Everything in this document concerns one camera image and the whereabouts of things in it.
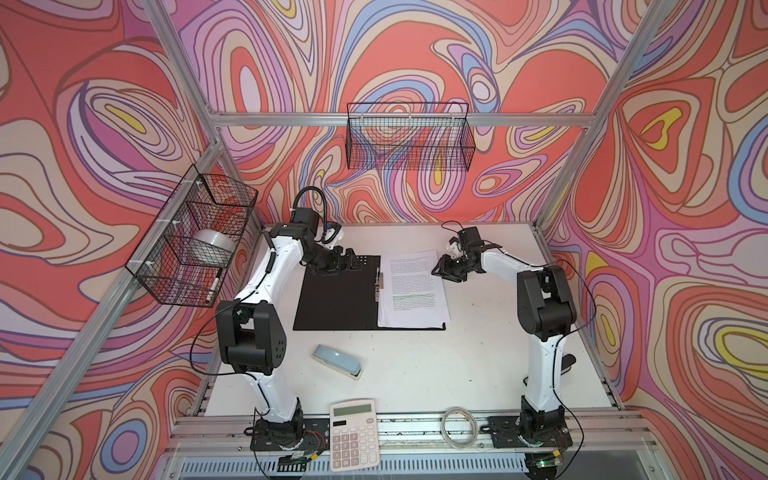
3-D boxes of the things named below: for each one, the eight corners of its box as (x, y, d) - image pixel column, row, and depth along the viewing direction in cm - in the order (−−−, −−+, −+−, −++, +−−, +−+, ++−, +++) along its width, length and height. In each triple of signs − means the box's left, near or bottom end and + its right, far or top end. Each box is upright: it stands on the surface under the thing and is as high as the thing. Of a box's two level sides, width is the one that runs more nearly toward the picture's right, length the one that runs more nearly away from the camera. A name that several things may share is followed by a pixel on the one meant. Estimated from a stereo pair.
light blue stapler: (314, 360, 88) (311, 354, 84) (322, 348, 90) (319, 342, 86) (359, 381, 84) (357, 376, 80) (365, 368, 86) (364, 363, 83)
